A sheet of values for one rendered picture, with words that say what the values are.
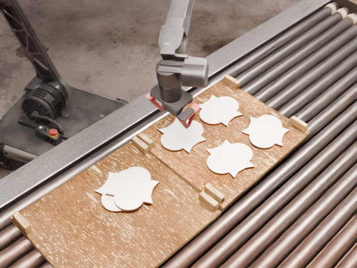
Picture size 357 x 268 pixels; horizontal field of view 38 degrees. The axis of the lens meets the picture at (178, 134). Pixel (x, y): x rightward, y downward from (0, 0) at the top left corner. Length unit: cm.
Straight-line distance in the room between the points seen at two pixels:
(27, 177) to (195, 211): 47
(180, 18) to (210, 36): 228
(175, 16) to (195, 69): 15
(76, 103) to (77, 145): 115
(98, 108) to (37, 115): 33
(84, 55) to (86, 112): 86
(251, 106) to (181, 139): 28
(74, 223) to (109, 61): 209
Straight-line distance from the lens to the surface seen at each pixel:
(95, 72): 325
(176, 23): 130
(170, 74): 126
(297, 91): 180
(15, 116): 267
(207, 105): 163
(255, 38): 199
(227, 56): 188
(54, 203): 139
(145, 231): 132
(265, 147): 153
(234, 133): 156
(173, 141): 150
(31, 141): 253
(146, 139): 148
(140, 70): 325
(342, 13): 224
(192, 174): 144
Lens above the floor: 203
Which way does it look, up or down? 45 degrees down
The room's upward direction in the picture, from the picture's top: 4 degrees clockwise
